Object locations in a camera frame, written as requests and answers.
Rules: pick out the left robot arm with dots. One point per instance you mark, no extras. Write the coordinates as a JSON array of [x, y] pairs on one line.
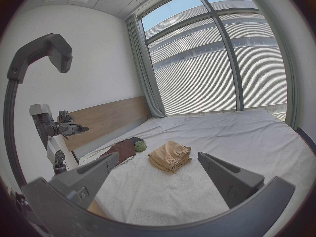
[[43, 127]]

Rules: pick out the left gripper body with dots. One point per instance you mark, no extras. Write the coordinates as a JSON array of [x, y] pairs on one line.
[[71, 129]]

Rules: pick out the tan shorts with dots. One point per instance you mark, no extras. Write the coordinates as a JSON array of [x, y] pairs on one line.
[[167, 154]]

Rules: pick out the white garment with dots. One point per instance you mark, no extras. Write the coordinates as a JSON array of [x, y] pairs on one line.
[[129, 160]]

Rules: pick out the brown shorts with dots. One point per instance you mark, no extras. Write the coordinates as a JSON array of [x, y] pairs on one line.
[[123, 149]]

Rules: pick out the window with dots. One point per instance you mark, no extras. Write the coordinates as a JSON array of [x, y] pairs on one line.
[[209, 70]]

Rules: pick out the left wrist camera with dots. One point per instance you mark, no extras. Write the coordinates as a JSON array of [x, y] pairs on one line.
[[65, 116]]

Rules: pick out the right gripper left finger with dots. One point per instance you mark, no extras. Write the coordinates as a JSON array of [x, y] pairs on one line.
[[93, 171]]

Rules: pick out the green garment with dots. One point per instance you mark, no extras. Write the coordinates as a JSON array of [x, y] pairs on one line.
[[141, 146]]

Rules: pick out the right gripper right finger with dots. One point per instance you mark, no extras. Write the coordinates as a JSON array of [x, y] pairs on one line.
[[222, 174]]

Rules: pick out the bed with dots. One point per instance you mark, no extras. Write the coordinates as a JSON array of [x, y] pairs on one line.
[[222, 137]]

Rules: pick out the black garment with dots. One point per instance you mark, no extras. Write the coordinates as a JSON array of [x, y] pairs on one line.
[[134, 140]]

